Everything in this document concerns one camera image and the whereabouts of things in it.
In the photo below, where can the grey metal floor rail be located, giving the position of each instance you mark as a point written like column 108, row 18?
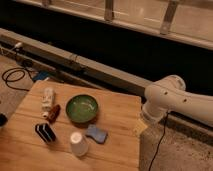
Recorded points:
column 91, row 68

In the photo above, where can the blue object on floor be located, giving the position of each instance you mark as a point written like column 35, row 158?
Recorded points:
column 42, row 75

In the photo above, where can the black object at left edge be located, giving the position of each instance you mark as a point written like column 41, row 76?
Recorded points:
column 3, row 119

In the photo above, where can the blue sponge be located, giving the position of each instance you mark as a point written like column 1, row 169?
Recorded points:
column 98, row 135

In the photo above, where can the white tube bottle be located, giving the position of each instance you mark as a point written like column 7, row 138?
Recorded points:
column 48, row 98

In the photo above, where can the black white striped eraser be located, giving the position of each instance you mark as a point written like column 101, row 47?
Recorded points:
column 45, row 132

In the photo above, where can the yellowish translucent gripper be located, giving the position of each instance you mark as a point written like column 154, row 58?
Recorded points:
column 140, row 126

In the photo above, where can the green bowl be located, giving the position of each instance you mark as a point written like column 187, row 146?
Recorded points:
column 82, row 108

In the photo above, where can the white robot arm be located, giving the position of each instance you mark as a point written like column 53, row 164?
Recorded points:
column 169, row 94

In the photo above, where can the white ceramic cup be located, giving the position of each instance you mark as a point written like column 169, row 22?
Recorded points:
column 79, row 145

